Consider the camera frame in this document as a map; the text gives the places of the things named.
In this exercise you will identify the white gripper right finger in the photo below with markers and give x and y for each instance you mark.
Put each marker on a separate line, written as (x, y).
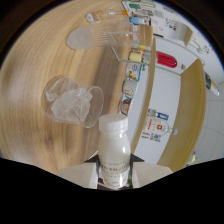
(150, 171)

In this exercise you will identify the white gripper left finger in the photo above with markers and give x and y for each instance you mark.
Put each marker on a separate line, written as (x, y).
(80, 172)

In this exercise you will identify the white milk bottle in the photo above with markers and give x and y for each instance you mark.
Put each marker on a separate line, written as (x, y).
(114, 150)

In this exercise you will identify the yellow cup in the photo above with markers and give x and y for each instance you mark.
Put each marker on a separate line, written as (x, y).
(135, 57)

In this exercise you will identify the light blue cup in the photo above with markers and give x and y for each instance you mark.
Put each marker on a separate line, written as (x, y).
(140, 20)

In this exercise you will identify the multicoloured poster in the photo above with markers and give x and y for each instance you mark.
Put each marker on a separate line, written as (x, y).
(150, 137)

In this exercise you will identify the clear bottle with red label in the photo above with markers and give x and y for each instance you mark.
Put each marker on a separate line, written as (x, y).
(158, 126)

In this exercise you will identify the blue and yellow poster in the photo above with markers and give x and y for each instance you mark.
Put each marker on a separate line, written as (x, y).
(159, 114)

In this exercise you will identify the clear glass with ice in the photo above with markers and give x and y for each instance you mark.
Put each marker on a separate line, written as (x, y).
(71, 103)

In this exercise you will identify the white-framed wooden shelf rack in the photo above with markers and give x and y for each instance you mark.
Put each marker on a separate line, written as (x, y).
(190, 110)

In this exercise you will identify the black and yellow snack bag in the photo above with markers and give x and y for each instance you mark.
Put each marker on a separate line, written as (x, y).
(212, 84)

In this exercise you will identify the red liquid glass bottle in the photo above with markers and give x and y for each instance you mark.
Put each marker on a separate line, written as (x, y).
(166, 59)

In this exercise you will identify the white tray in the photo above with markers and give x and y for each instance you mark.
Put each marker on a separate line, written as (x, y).
(140, 7)

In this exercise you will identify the wooden wall shelf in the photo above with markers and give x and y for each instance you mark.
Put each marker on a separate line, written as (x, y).
(196, 38)

